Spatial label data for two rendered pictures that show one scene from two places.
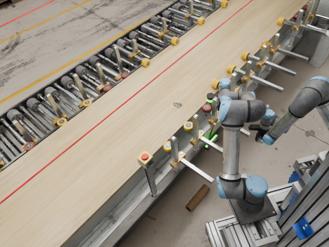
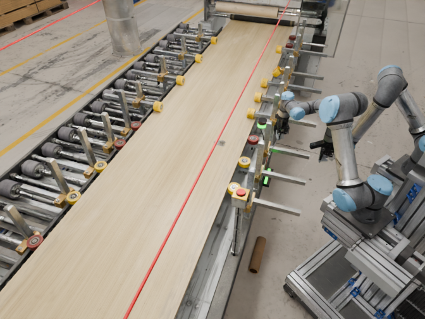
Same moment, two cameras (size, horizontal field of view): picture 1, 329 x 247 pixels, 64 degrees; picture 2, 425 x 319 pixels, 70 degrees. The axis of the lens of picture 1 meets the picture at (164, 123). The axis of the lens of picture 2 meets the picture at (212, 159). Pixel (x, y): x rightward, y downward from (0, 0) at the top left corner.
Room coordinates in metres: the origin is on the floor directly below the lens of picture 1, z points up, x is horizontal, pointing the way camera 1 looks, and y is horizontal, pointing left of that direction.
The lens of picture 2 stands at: (0.10, 0.70, 2.31)
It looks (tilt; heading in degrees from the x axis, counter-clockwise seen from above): 43 degrees down; 332
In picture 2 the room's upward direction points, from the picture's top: straight up
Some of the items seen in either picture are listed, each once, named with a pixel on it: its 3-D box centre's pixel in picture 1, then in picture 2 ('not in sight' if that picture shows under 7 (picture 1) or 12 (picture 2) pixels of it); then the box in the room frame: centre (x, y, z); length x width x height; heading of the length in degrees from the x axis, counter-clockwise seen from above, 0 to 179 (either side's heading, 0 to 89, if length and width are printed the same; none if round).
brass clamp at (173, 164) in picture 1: (177, 160); (248, 202); (1.05, -0.06, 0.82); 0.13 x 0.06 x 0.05; 133
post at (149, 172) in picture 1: (150, 180); (237, 229); (0.86, 0.15, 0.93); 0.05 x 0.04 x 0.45; 133
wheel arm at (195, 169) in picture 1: (188, 165); (264, 204); (0.99, -0.14, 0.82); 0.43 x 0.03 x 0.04; 43
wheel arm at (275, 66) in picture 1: (269, 63); (291, 87); (1.87, -1.04, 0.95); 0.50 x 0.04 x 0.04; 43
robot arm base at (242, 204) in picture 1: (251, 197); (367, 206); (0.58, -0.44, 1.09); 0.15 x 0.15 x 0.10
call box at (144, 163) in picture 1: (145, 160); (240, 198); (0.86, 0.14, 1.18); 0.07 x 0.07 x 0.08; 43
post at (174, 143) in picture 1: (175, 156); (248, 197); (1.04, -0.05, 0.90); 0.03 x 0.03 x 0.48; 43
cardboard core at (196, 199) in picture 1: (197, 197); (257, 254); (1.06, -0.23, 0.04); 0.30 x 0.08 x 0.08; 133
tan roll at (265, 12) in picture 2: not in sight; (262, 11); (3.38, -1.77, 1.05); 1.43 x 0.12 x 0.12; 43
